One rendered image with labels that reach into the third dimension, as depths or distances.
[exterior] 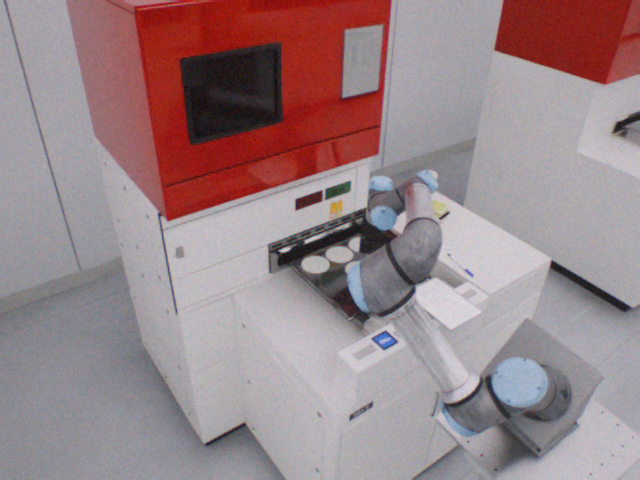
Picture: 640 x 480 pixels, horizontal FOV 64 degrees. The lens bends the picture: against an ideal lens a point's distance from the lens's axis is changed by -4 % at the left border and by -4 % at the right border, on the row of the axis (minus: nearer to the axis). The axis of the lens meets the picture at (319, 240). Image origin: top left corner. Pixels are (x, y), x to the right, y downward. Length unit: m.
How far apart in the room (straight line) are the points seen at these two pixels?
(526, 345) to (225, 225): 0.98
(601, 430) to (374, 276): 0.83
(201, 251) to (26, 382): 1.52
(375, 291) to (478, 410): 0.39
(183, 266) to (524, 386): 1.06
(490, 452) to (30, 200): 2.55
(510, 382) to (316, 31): 1.08
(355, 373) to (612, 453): 0.73
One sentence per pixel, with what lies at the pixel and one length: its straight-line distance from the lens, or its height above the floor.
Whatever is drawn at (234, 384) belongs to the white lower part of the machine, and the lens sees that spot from 2.23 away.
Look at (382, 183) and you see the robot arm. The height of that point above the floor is 1.27.
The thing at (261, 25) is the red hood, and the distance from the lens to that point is 1.51.
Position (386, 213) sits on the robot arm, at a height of 1.24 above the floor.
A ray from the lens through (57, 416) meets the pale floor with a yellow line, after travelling 2.80.
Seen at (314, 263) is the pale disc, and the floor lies 0.90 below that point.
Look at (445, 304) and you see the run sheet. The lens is 1.69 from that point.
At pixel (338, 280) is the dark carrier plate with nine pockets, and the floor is 0.90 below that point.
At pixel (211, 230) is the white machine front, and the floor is 1.11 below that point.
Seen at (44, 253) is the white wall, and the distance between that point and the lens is 3.32.
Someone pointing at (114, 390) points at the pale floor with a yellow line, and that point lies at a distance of 2.80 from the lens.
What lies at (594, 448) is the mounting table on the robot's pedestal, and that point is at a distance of 1.67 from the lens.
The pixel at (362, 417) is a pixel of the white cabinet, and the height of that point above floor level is 0.74.
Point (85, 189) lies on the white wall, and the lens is 3.19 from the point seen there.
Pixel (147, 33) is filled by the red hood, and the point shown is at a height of 1.75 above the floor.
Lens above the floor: 2.05
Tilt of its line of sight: 35 degrees down
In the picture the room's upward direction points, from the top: 1 degrees clockwise
